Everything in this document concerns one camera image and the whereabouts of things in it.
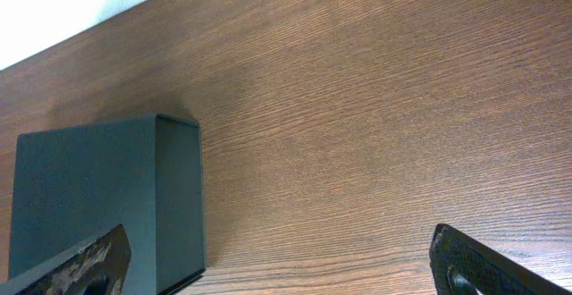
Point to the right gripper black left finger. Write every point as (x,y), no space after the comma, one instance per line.
(97,265)

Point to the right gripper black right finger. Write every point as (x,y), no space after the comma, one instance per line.
(463,265)

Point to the black open cardboard box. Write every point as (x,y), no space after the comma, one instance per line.
(143,173)

